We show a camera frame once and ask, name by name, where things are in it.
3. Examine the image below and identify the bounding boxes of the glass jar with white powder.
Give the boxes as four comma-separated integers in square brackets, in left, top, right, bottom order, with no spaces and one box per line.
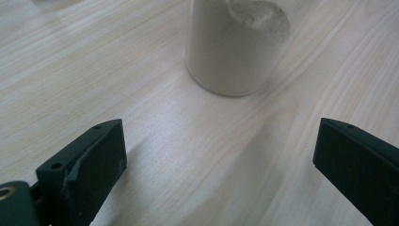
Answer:
[184,0,291,98]

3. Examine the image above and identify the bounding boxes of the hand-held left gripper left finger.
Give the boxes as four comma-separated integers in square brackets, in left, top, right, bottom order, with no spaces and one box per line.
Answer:
[35,118,128,226]

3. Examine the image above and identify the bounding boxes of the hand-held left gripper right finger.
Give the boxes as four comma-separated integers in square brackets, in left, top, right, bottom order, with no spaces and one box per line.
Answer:
[312,117,399,226]

